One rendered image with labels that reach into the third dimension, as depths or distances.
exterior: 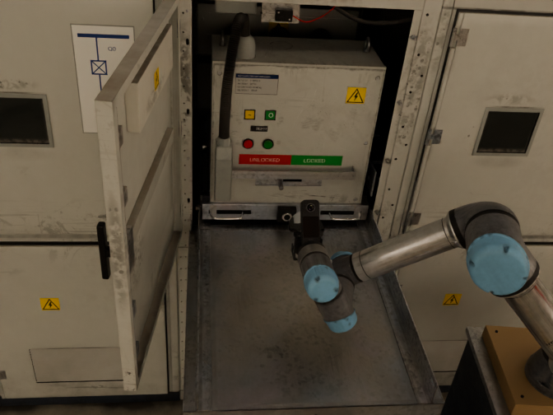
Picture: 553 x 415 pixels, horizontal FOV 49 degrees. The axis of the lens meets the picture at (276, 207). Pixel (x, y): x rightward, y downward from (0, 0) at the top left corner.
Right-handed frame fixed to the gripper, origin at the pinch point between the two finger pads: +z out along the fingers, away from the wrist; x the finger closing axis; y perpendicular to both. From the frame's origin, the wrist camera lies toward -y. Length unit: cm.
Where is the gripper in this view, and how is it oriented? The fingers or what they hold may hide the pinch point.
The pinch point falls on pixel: (301, 212)
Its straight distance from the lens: 166.7
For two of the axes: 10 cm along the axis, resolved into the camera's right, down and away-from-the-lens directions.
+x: 9.9, 0.1, 1.2
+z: -1.1, -4.3, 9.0
